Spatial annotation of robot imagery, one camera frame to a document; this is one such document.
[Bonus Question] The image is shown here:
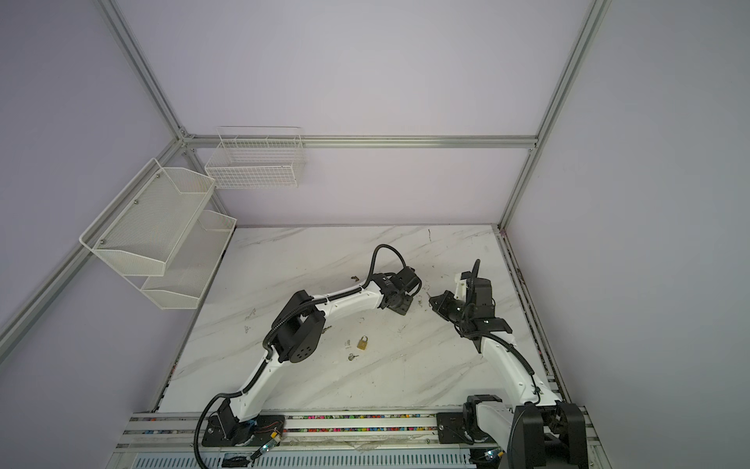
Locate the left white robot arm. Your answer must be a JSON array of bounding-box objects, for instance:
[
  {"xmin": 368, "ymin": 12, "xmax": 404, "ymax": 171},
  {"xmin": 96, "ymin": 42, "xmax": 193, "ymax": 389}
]
[{"xmin": 193, "ymin": 266, "xmax": 422, "ymax": 448}]

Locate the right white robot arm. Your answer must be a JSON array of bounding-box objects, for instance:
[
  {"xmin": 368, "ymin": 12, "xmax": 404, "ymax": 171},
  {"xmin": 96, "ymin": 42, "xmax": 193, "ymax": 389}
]
[{"xmin": 430, "ymin": 272, "xmax": 589, "ymax": 468}]

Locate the lower white mesh shelf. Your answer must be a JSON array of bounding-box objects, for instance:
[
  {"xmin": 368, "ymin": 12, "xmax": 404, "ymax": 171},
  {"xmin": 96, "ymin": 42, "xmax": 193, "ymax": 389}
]
[{"xmin": 141, "ymin": 210, "xmax": 236, "ymax": 310}]

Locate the white mesh shelf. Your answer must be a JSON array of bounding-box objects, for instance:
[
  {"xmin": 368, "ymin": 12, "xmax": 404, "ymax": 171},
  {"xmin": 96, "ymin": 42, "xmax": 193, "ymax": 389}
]
[
  {"xmin": 141, "ymin": 210, "xmax": 236, "ymax": 310},
  {"xmin": 79, "ymin": 159, "xmax": 216, "ymax": 277}
]

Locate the upper white mesh shelf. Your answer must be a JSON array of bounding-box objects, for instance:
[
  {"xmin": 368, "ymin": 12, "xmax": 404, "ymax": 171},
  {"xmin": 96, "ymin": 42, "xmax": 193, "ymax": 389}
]
[{"xmin": 79, "ymin": 159, "xmax": 216, "ymax": 277}]

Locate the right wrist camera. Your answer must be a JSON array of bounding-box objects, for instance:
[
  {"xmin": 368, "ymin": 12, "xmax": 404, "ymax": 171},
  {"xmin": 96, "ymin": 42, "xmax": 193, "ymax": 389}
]
[{"xmin": 454, "ymin": 271, "xmax": 475, "ymax": 303}]

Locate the left black corrugated cable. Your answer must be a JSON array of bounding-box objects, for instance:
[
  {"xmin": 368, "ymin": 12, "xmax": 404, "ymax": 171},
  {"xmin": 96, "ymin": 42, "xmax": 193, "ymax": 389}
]
[{"xmin": 191, "ymin": 243, "xmax": 411, "ymax": 469}]

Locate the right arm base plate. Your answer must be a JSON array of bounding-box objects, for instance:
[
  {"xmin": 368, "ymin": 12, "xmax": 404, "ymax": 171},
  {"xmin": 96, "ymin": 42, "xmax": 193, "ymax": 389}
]
[{"xmin": 437, "ymin": 403, "xmax": 515, "ymax": 447}]

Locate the white wire basket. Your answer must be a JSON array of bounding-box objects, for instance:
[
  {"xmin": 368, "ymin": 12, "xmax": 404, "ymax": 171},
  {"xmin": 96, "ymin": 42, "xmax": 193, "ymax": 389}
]
[{"xmin": 204, "ymin": 126, "xmax": 307, "ymax": 190}]

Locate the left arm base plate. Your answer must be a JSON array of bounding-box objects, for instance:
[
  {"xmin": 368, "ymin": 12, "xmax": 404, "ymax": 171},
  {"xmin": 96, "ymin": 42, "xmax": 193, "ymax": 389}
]
[{"xmin": 200, "ymin": 414, "xmax": 286, "ymax": 448}]

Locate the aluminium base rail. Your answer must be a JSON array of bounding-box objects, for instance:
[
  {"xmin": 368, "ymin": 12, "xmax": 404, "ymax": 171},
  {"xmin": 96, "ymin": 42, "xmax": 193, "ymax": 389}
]
[{"xmin": 115, "ymin": 405, "xmax": 602, "ymax": 453}]

